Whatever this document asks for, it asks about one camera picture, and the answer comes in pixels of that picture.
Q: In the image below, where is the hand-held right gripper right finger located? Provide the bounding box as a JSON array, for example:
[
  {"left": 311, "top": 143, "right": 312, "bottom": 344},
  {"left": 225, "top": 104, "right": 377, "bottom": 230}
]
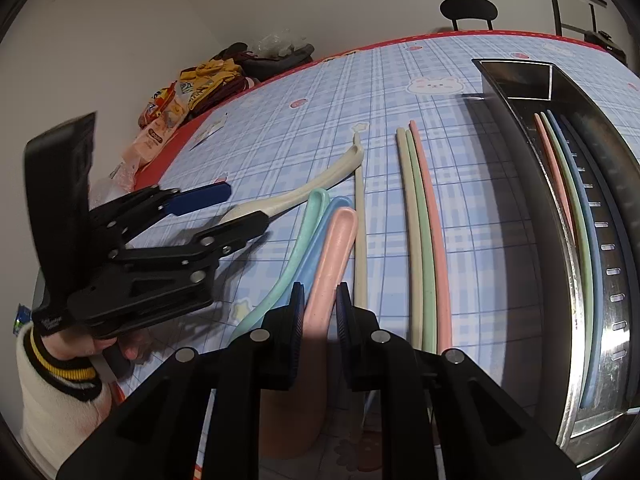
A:
[{"left": 336, "top": 282, "right": 583, "bottom": 480}]

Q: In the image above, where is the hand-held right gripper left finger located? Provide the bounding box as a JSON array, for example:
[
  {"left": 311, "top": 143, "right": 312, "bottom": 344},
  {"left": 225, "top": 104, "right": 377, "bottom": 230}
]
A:
[{"left": 57, "top": 282, "right": 306, "bottom": 480}]

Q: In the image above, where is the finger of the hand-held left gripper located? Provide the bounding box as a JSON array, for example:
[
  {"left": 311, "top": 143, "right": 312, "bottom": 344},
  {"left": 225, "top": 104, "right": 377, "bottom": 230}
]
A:
[
  {"left": 67, "top": 211, "right": 268, "bottom": 336},
  {"left": 90, "top": 182, "right": 232, "bottom": 241}
]

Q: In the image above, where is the green spoon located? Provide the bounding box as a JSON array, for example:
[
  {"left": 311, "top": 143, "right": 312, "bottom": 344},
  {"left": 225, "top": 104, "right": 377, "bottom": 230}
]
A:
[{"left": 231, "top": 187, "right": 331, "bottom": 341}]

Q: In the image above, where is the pink spoon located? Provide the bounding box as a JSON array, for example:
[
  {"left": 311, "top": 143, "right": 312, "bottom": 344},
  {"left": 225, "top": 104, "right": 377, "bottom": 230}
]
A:
[{"left": 260, "top": 207, "right": 359, "bottom": 461}]

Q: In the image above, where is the white spoon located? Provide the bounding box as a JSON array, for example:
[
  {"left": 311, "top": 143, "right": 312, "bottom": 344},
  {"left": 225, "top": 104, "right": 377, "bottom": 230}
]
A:
[{"left": 220, "top": 130, "right": 363, "bottom": 226}]

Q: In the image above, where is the blue spoon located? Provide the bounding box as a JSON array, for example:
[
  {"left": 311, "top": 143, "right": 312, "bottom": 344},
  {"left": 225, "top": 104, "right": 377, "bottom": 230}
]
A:
[{"left": 250, "top": 196, "right": 353, "bottom": 331}]

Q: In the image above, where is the green chopstick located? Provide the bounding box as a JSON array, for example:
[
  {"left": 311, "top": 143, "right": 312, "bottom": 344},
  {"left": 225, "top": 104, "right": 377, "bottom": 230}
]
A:
[
  {"left": 540, "top": 110, "right": 593, "bottom": 311},
  {"left": 404, "top": 127, "right": 438, "bottom": 356}
]

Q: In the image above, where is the blue chopstick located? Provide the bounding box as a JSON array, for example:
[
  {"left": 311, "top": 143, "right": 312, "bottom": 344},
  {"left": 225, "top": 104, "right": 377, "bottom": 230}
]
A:
[
  {"left": 557, "top": 112, "right": 623, "bottom": 281},
  {"left": 545, "top": 110, "right": 608, "bottom": 408}
]

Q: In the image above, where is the perforated steel utensil tray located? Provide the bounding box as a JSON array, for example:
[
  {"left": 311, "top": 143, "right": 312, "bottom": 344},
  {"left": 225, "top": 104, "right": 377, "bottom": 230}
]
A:
[{"left": 472, "top": 59, "right": 640, "bottom": 466}]

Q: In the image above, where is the person's left forearm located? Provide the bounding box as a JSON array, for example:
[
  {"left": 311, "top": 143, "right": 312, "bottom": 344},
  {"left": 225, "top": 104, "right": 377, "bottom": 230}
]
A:
[{"left": 15, "top": 327, "right": 113, "bottom": 480}]

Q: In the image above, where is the person's left hand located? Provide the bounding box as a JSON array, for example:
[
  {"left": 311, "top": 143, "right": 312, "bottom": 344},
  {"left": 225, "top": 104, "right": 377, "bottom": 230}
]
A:
[{"left": 42, "top": 332, "right": 147, "bottom": 367}]

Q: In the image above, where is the small white packet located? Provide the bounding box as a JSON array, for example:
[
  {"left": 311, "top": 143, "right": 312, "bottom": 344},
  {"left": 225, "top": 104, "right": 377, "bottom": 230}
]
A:
[{"left": 190, "top": 115, "right": 228, "bottom": 148}]

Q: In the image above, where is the pink packet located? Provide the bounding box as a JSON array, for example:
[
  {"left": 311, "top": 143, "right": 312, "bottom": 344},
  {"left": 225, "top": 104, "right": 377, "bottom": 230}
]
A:
[{"left": 120, "top": 105, "right": 176, "bottom": 176}]

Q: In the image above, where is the orange snack bag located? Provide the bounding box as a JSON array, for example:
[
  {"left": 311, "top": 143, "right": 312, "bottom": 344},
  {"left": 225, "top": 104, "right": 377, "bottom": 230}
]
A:
[{"left": 140, "top": 82, "right": 191, "bottom": 126}]

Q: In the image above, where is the grey stool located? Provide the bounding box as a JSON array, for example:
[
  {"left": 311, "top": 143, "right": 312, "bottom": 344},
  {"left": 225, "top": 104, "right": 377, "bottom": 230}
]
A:
[{"left": 245, "top": 42, "right": 316, "bottom": 81}]

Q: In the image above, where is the crumpled clear plastic bag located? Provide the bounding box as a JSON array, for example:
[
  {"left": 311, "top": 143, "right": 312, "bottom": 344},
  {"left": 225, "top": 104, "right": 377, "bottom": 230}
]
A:
[{"left": 260, "top": 34, "right": 306, "bottom": 58}]

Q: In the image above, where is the blue plaid tablecloth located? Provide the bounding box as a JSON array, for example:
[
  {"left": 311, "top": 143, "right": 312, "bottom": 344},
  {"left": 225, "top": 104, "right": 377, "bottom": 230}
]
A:
[{"left": 115, "top": 30, "right": 640, "bottom": 480}]

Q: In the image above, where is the black round-back chair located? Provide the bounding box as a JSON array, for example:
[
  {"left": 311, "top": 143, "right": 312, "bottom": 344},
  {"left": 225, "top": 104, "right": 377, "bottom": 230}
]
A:
[{"left": 440, "top": 0, "right": 498, "bottom": 31}]

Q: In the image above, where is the black rice cooker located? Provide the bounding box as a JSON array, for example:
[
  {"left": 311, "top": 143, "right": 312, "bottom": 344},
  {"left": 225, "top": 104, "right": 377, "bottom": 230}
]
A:
[{"left": 585, "top": 30, "right": 626, "bottom": 61}]

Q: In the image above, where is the metal frame chair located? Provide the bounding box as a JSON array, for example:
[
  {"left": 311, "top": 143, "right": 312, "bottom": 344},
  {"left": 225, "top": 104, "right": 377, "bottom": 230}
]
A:
[{"left": 550, "top": 0, "right": 598, "bottom": 36}]

